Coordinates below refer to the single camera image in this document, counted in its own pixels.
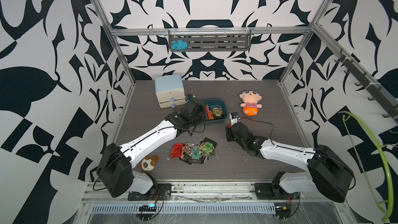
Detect green pattern tea bag pile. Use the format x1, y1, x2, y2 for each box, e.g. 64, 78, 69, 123
179, 138, 218, 165

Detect red foil tea bag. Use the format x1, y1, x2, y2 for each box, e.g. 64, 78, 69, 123
171, 143, 184, 159

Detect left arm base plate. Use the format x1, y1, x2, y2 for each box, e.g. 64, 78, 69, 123
127, 183, 172, 201

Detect blue crumpled item on shelf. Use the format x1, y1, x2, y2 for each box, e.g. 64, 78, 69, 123
170, 39, 188, 52

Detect black wall hook rail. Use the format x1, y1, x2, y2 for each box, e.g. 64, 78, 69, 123
335, 48, 398, 122

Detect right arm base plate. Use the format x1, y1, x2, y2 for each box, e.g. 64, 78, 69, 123
254, 183, 300, 200

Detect grey perforated wall shelf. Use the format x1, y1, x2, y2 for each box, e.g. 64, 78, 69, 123
168, 29, 251, 52

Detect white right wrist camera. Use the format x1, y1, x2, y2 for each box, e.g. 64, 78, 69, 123
229, 112, 240, 126

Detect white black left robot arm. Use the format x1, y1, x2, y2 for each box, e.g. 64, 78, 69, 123
96, 94, 207, 198

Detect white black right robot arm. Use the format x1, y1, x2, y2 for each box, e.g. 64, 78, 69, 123
226, 122, 355, 203

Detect plush doll orange pants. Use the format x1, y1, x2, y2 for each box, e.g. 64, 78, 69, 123
239, 91, 262, 116

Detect red square tea bag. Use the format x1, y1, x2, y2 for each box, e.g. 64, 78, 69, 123
205, 105, 214, 120

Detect small brown white plush dog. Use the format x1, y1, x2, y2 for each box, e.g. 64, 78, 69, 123
137, 155, 159, 173

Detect green curved hose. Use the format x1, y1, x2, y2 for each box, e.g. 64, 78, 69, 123
339, 110, 394, 222

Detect teal plastic storage box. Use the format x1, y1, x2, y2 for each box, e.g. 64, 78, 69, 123
202, 98, 228, 124

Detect small blue cream drawer cabinet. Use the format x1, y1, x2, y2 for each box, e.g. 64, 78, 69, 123
155, 74, 186, 108

